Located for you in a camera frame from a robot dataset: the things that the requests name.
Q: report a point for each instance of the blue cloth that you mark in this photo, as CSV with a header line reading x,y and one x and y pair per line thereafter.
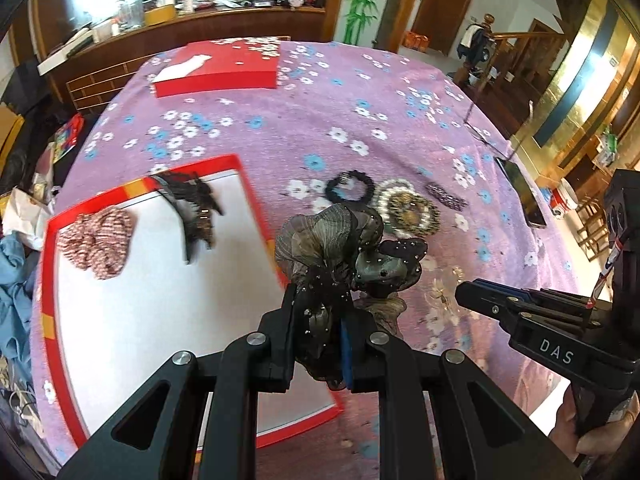
x,y
15,280

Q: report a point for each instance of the leopard print scrunchie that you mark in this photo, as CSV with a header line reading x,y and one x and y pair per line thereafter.
x,y
407,210

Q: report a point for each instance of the black smartphone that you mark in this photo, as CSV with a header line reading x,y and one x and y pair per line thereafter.
x,y
522,192

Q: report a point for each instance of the wooden chairs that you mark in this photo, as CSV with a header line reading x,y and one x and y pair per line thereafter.
x,y
592,230

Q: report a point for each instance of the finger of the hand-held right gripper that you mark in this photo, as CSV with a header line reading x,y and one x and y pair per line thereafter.
x,y
480,299
487,284

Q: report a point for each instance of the dark beaded barrette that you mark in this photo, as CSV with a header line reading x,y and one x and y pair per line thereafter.
x,y
446,196

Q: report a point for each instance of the colourful red box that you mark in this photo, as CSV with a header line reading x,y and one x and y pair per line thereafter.
x,y
67,135

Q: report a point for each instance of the white plastic bag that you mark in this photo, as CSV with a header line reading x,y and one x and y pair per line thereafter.
x,y
25,210

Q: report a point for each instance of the green bamboo wall decal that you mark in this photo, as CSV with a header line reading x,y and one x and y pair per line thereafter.
x,y
362,10

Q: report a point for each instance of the wooden door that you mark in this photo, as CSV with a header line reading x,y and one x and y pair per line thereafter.
x,y
445,5

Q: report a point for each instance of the person's right hand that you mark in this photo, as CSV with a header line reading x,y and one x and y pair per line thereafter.
x,y
562,417

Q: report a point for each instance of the red box lid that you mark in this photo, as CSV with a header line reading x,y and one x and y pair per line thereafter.
x,y
225,70

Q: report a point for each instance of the wooden stair railing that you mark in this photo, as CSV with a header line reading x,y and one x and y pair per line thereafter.
x,y
525,60

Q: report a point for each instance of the wooden counter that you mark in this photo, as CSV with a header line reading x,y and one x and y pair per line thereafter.
x,y
225,22

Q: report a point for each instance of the grey organza scrunchie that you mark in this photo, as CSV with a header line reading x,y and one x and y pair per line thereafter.
x,y
320,240

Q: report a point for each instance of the red plaid scrunchie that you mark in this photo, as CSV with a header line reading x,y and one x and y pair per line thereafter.
x,y
100,240

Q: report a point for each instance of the clothes on railing post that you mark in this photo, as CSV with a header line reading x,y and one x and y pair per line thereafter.
x,y
475,40

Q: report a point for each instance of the black hair claw clip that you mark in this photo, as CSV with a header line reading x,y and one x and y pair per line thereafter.
x,y
197,200

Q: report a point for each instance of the purple floral tablecloth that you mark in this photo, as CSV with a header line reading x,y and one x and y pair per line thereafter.
x,y
310,125

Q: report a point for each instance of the black scrunchie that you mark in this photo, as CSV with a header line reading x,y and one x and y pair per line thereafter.
x,y
369,187

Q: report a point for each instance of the red tray box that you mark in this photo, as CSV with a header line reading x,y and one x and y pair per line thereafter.
x,y
150,285

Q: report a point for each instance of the yellow cardboard box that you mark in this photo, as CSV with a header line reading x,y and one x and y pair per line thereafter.
x,y
160,14

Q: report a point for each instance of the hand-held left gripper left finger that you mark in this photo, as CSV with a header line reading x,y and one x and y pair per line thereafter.
x,y
282,340

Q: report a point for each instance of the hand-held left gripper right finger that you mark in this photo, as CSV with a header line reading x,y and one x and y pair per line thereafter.
x,y
346,355

